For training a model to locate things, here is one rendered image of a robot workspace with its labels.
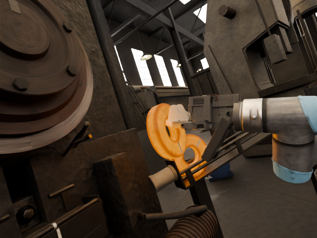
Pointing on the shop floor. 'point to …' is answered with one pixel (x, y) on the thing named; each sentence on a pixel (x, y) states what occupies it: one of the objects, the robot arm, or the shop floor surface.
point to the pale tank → (304, 7)
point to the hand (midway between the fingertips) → (166, 123)
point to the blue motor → (219, 174)
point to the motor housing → (194, 226)
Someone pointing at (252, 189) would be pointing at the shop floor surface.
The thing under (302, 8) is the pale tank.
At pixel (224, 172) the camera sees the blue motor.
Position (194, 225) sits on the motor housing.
